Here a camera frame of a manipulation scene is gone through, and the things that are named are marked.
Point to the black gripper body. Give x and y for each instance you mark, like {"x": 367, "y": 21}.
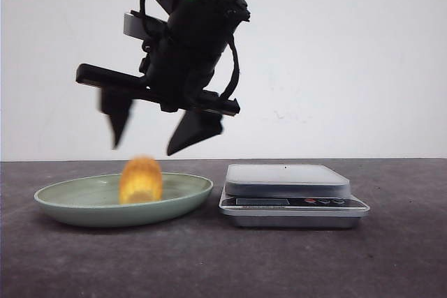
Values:
{"x": 179, "y": 64}

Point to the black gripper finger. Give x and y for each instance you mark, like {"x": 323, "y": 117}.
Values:
{"x": 116, "y": 105}
{"x": 194, "y": 127}

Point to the yellow corn cob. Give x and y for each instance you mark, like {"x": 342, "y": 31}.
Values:
{"x": 140, "y": 181}

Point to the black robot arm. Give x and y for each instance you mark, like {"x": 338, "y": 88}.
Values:
{"x": 182, "y": 40}

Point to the silver digital kitchen scale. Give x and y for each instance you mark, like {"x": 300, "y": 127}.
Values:
{"x": 289, "y": 196}

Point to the light green plate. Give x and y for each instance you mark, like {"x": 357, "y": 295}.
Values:
{"x": 93, "y": 202}

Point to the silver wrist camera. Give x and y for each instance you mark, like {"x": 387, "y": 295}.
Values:
{"x": 142, "y": 27}

